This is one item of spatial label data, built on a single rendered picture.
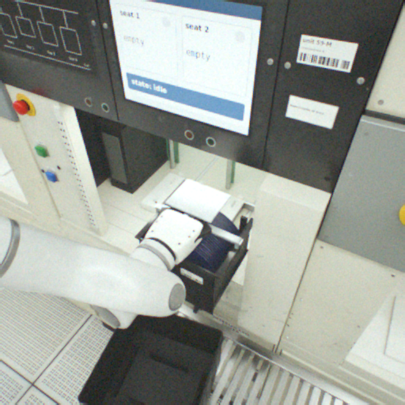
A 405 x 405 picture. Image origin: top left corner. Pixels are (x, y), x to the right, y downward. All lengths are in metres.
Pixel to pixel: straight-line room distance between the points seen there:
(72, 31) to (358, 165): 0.59
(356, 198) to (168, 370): 0.74
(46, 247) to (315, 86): 0.45
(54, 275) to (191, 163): 1.11
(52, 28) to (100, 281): 0.53
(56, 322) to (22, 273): 1.68
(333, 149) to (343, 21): 0.19
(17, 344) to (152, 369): 1.20
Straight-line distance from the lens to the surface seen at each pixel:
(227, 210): 1.30
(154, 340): 1.17
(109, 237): 1.29
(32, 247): 0.52
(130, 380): 1.14
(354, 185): 0.64
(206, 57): 0.63
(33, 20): 0.89
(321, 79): 0.57
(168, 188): 1.39
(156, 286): 0.57
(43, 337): 2.18
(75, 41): 0.82
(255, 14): 0.57
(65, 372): 2.06
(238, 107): 0.63
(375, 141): 0.59
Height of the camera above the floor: 1.83
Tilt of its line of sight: 44 degrees down
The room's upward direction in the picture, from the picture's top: straight up
